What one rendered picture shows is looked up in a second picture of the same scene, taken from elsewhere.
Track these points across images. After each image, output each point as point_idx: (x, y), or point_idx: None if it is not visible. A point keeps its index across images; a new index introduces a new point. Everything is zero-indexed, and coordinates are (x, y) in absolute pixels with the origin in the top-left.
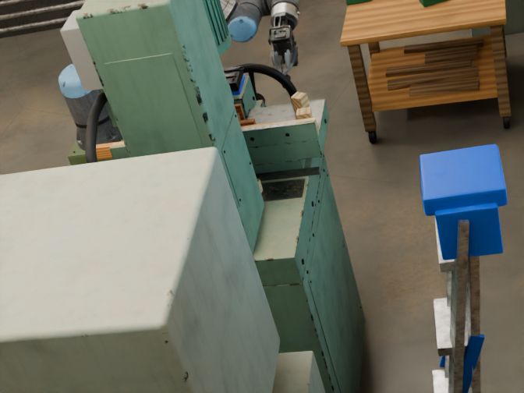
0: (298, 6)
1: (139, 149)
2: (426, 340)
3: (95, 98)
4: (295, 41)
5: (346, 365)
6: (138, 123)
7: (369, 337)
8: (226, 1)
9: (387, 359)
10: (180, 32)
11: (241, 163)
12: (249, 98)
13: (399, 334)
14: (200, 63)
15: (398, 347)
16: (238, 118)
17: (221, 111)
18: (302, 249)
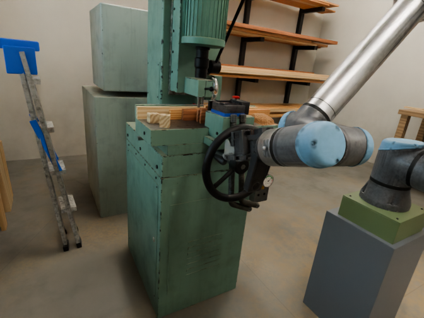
0: (274, 148)
1: None
2: (105, 316)
3: (376, 157)
4: (240, 156)
5: (134, 235)
6: None
7: (147, 306)
8: (313, 95)
9: (129, 295)
10: None
11: (153, 85)
12: (213, 125)
13: (127, 315)
14: (151, 13)
15: (124, 305)
16: (197, 111)
17: (153, 49)
18: (129, 134)
